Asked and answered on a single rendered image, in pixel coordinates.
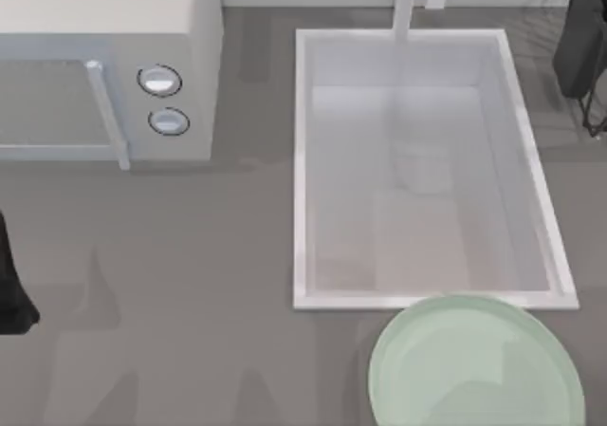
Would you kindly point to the white sink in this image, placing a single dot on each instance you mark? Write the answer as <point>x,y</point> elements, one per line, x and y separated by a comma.
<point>427,184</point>

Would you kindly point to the small microwave knob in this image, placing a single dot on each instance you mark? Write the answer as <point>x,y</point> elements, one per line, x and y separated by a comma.
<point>169,121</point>

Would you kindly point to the pale microwave oven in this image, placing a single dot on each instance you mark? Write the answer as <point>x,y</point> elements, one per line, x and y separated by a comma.
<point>199,65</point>

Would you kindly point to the large microwave knob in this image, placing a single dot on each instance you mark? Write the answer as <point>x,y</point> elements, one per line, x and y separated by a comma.
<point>159,81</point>

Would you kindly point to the tall white tap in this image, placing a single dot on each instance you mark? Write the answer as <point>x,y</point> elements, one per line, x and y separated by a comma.
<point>404,4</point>

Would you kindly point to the pale green bowl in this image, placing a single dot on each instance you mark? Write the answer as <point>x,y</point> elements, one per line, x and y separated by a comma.
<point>474,364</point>

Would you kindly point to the microwave oven door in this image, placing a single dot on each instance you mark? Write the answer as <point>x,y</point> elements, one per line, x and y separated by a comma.
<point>47,108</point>

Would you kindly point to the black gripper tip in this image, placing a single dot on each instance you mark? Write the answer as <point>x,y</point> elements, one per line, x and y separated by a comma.
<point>9,298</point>

